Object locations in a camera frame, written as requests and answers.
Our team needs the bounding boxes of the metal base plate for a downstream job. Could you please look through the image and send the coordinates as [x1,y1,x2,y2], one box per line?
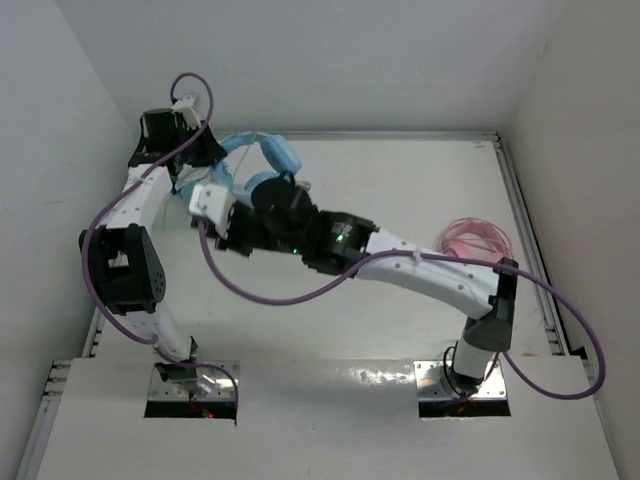
[148,363,237,402]
[413,360,508,402]

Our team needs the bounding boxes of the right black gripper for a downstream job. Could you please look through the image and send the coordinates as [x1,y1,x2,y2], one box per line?
[204,199,303,257]

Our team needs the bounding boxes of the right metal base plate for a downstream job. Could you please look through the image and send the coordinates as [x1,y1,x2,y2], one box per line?
[413,360,508,402]

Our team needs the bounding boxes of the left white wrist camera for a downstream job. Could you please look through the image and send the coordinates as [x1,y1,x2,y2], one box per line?
[172,93,201,128]

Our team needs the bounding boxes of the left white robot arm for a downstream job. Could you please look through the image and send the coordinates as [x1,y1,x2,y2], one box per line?
[79,105,226,386]

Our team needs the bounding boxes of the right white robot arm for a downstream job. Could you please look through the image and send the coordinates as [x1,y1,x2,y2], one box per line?
[195,177,517,397]

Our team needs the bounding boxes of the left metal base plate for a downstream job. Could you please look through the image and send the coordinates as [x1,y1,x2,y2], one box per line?
[148,363,237,402]

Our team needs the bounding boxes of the green headphone cable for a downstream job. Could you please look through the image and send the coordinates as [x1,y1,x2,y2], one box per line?
[234,132,261,181]

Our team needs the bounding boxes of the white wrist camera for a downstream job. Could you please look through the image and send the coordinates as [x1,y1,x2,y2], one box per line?
[172,93,201,128]
[188,183,235,238]

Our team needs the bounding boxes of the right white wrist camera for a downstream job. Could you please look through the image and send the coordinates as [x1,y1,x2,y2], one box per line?
[188,183,235,238]

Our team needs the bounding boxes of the light blue headphones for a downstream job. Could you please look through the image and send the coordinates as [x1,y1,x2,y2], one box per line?
[212,131,304,201]

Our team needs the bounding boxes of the white front cover board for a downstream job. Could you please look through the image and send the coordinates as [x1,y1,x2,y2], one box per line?
[39,359,617,479]

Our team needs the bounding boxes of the teal headphones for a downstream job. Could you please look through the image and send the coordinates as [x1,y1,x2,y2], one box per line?
[174,166,215,201]

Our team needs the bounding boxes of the pink headphones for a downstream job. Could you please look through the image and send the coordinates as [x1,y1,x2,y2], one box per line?
[439,217,515,263]

